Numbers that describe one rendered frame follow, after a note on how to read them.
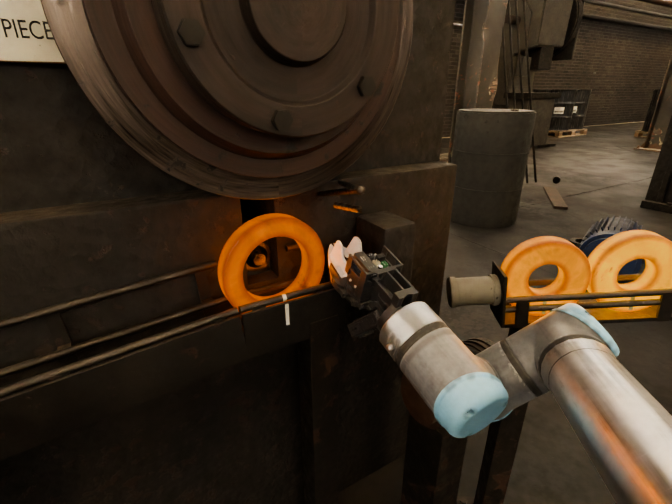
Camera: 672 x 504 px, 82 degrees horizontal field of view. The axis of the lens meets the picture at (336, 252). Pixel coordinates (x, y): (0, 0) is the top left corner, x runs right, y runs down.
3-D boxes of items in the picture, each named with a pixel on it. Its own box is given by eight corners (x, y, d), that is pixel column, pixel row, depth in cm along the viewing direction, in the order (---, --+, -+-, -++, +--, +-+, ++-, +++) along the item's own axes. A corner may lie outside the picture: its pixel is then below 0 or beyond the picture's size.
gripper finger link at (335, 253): (335, 224, 70) (363, 255, 64) (330, 249, 73) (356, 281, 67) (320, 227, 68) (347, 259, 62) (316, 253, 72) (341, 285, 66)
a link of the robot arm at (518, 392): (544, 400, 60) (529, 395, 50) (479, 432, 63) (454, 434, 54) (508, 346, 65) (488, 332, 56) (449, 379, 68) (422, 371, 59)
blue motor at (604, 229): (566, 284, 222) (581, 227, 208) (583, 254, 262) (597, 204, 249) (632, 301, 204) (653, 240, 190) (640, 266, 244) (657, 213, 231)
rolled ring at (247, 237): (325, 209, 65) (316, 204, 68) (215, 228, 56) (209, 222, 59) (326, 304, 72) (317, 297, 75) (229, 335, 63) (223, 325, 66)
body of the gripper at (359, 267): (384, 242, 65) (430, 290, 57) (372, 280, 70) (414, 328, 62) (345, 251, 61) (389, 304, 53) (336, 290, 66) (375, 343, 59)
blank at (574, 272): (499, 237, 72) (505, 244, 69) (588, 231, 70) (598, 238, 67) (495, 310, 78) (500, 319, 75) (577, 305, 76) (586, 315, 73)
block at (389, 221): (350, 316, 87) (352, 213, 78) (379, 306, 91) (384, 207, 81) (379, 340, 78) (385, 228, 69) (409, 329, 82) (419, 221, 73)
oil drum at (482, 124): (429, 214, 345) (440, 107, 311) (475, 205, 374) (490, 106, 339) (484, 234, 298) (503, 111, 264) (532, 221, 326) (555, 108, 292)
